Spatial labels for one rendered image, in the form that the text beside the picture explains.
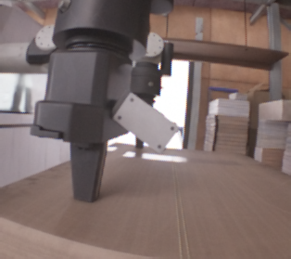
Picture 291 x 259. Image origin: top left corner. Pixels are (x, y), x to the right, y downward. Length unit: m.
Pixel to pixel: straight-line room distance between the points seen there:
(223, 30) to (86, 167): 2.94
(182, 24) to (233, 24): 0.77
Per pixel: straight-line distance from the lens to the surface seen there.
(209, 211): 0.19
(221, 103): 2.07
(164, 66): 0.51
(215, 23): 3.04
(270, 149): 2.09
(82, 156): 0.17
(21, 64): 0.57
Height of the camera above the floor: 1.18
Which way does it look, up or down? 1 degrees up
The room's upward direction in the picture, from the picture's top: 5 degrees clockwise
